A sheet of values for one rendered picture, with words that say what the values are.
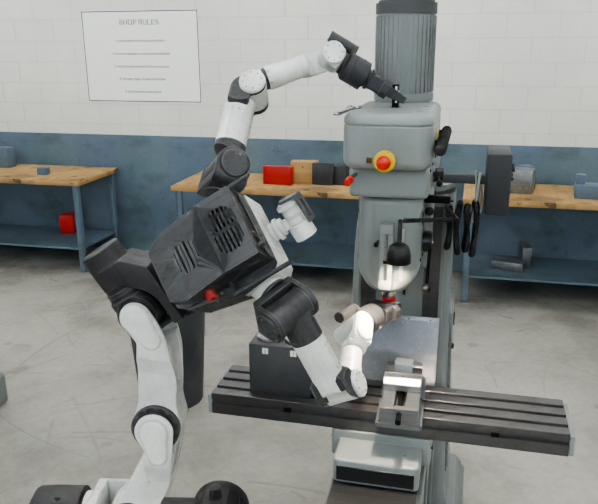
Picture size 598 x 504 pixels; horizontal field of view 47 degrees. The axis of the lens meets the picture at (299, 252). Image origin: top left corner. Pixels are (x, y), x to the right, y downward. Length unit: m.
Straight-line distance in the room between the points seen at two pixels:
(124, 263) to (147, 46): 5.26
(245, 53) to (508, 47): 2.34
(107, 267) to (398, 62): 1.12
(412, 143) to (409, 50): 0.45
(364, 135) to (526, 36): 4.48
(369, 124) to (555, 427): 1.14
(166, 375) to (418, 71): 1.24
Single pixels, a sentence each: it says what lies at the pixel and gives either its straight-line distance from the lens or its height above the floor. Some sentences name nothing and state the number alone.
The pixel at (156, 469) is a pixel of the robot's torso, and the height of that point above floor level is 0.89.
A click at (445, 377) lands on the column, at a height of 0.79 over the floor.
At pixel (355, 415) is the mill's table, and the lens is 2.41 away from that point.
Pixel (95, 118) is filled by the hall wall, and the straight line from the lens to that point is 7.39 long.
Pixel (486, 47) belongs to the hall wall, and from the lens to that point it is 6.37.
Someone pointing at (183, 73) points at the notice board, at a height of 1.80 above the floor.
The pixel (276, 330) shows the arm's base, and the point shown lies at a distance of 1.77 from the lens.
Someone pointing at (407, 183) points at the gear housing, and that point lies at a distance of 2.10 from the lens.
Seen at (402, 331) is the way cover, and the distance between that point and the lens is 2.74.
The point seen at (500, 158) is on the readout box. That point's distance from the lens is 2.41.
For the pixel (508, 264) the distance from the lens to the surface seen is 6.07.
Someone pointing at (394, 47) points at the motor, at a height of 2.06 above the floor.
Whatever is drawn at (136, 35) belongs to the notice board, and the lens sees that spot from 7.11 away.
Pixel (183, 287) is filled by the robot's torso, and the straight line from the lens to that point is 1.80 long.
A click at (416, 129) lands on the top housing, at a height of 1.85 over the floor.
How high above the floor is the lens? 2.08
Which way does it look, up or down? 17 degrees down
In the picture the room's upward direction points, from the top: straight up
